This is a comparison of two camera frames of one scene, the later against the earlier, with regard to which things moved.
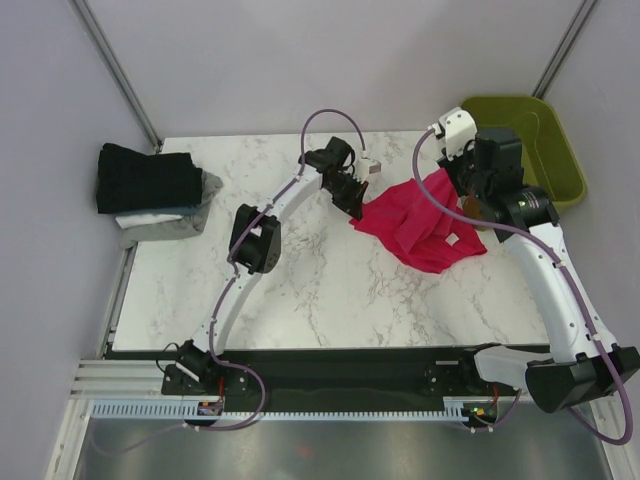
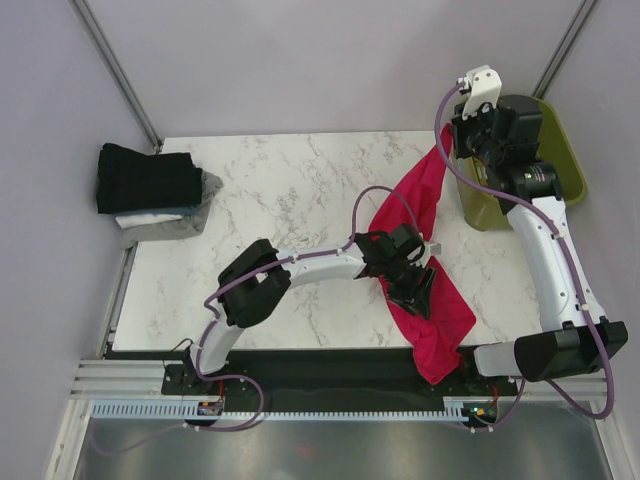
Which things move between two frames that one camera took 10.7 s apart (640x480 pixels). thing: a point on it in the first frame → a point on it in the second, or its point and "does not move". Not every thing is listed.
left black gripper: (351, 204) → (413, 297)
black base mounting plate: (394, 372) does not move
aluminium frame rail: (119, 380) does not move
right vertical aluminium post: (564, 48) does not move
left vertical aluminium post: (116, 68) does not move
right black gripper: (451, 167) → (487, 112)
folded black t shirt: (130, 183) does not move
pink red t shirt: (423, 235) → (408, 203)
